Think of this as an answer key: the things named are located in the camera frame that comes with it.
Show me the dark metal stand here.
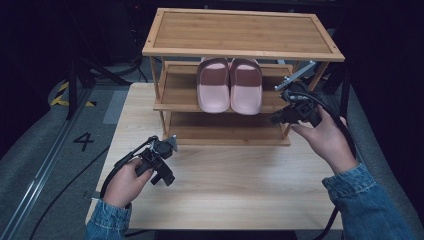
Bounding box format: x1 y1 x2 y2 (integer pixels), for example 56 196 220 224
324 61 352 127

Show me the pink slipper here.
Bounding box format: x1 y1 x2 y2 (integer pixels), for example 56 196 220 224
195 56 231 115
229 57 264 116

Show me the person's right hand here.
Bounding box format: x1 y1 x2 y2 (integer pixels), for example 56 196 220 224
291 105 359 175

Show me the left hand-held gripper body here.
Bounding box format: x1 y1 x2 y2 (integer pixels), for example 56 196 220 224
134 135 177 187

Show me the black tripod stand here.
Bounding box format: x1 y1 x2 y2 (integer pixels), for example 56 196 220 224
64 55 132 121

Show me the person's left hand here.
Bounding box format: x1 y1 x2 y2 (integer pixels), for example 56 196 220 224
102 157 155 209

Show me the wooden three-tier shoe rack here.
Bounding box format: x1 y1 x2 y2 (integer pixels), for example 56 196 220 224
142 7 346 147

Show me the thin black floor cable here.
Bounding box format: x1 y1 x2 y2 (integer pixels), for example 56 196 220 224
29 145 112 240

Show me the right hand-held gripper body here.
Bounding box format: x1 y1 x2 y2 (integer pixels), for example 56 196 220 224
270 81 323 129

